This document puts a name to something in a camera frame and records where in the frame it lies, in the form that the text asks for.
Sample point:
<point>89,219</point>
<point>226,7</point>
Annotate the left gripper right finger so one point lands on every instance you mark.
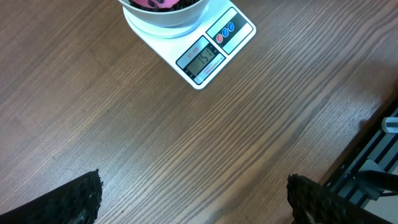
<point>313,203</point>

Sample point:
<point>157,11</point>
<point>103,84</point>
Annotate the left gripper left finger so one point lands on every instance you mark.
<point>77,201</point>

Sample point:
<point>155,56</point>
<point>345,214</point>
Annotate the pink plastic measuring scoop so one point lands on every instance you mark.
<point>154,4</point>

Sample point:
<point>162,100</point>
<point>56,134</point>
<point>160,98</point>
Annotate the white digital kitchen scale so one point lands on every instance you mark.
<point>199,50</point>

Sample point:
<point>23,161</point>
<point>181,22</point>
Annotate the white bowl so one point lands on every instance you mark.
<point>167,19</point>

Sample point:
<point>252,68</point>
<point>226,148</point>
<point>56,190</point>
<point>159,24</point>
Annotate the black beans in bowl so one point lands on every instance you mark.
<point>180,5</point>

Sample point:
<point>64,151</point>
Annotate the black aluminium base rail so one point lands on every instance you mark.
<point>377,151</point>

